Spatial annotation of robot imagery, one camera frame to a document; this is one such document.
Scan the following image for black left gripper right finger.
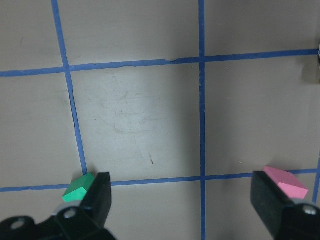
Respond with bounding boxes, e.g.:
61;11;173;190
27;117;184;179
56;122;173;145
250;171;320;240

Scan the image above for pink cube near arm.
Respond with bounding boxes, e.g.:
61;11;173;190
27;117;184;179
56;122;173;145
263;165;309;200

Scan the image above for green cube centre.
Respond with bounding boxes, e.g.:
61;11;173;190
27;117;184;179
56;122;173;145
62;172;95;203

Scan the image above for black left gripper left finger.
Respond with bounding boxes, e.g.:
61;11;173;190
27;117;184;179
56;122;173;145
0;172;115;240

